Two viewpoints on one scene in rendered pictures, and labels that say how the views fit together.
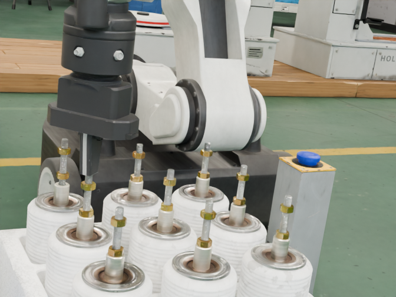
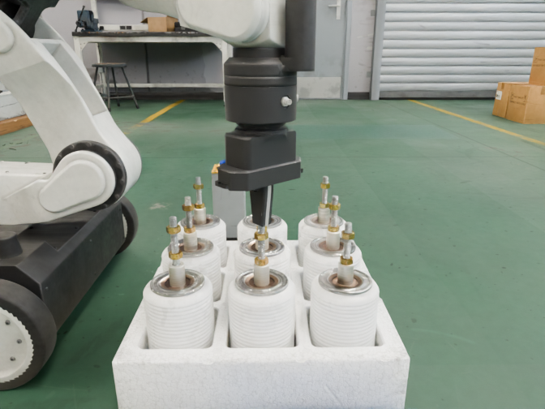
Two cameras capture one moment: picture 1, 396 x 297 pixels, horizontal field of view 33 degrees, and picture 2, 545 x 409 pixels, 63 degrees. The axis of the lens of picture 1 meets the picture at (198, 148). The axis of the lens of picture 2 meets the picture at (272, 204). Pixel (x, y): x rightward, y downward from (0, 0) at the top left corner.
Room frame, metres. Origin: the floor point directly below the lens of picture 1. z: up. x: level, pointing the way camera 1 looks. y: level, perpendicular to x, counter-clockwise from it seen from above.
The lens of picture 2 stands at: (0.56, 0.62, 0.56)
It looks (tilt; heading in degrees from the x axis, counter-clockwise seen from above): 19 degrees down; 297
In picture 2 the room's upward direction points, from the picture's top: straight up
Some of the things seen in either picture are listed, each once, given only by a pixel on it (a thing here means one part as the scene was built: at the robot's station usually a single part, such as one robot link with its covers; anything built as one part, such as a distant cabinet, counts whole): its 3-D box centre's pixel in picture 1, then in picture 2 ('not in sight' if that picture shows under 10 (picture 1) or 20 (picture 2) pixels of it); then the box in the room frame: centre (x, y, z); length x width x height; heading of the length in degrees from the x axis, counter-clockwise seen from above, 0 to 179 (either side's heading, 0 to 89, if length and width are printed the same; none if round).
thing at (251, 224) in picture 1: (236, 222); (262, 221); (0.94, -0.07, 0.25); 0.08 x 0.08 x 0.01
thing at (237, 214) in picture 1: (237, 214); not in sight; (0.94, -0.07, 0.26); 0.02 x 0.02 x 0.03
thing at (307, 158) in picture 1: (307, 159); not in sight; (1.09, -0.19, 0.32); 0.04 x 0.04 x 0.02
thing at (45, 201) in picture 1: (60, 202); (178, 282); (0.93, 0.19, 0.25); 0.08 x 0.08 x 0.01
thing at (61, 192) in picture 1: (61, 194); (177, 274); (0.93, 0.19, 0.26); 0.02 x 0.02 x 0.03
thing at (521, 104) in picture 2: not in sight; (531, 103); (0.36, -3.77, 0.15); 0.30 x 0.24 x 0.30; 117
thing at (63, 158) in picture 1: (63, 164); (174, 243); (0.93, 0.19, 0.31); 0.01 x 0.01 x 0.08
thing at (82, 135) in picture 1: (85, 149); (256, 203); (0.83, 0.15, 0.37); 0.03 x 0.02 x 0.06; 160
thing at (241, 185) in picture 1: (240, 189); not in sight; (0.94, -0.07, 0.30); 0.01 x 0.01 x 0.08
